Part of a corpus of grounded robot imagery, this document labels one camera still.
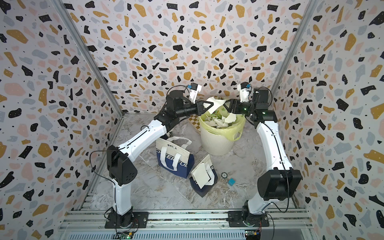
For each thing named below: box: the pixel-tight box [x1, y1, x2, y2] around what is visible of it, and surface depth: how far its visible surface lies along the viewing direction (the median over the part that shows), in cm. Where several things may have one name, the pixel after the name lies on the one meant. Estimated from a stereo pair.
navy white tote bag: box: [155, 136, 195, 179], surface depth 75 cm
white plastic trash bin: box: [200, 126, 235, 156], surface depth 87 cm
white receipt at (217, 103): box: [203, 96, 227, 115], surface depth 74 cm
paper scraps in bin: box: [204, 113, 237, 129], surface depth 92 cm
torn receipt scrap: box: [224, 113, 237, 124], surface depth 92 cm
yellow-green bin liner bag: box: [199, 114, 246, 141], surface depth 79 cm
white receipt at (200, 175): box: [191, 162, 211, 189], surface depth 70 cm
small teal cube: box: [228, 178, 236, 186], surface depth 87 cm
